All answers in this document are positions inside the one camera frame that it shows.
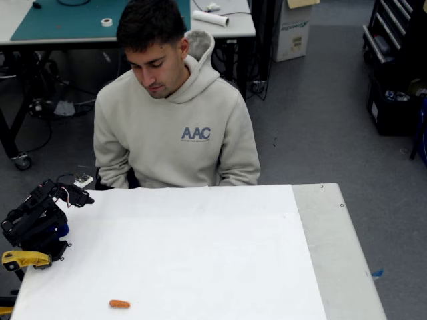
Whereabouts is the yellow black clamp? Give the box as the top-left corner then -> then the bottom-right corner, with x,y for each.
0,295 -> 16,316
1,250 -> 53,281

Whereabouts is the grey cloth rag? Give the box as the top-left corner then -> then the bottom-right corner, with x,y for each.
53,99 -> 76,117

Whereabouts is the man in beige hoodie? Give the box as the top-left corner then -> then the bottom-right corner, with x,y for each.
93,0 -> 261,190

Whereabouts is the large white paper sheet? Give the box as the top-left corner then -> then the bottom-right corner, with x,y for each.
9,184 -> 328,320

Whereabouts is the green cutting mat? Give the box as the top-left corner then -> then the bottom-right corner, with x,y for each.
9,0 -> 191,41

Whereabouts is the rolled white paper tube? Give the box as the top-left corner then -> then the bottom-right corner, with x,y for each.
191,9 -> 230,27

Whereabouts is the black metal rack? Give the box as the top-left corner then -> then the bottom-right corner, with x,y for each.
250,0 -> 278,94

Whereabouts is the white cardboard box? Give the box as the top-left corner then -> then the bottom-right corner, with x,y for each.
272,0 -> 313,63

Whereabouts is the beige paper folder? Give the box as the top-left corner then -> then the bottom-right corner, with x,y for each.
286,0 -> 321,9

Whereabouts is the black storage bin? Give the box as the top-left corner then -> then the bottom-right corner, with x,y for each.
366,75 -> 427,137

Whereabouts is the black tool cabinet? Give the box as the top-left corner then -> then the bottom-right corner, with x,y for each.
362,0 -> 427,66

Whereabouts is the blue metal object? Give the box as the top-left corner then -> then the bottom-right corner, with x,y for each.
410,96 -> 427,161

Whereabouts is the red white servo cable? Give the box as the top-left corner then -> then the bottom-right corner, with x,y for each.
55,186 -> 73,209

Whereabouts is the small white camera board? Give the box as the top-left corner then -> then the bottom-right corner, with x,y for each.
73,173 -> 94,188

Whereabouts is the grey workbench black frame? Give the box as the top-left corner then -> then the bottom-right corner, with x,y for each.
0,0 -> 257,171

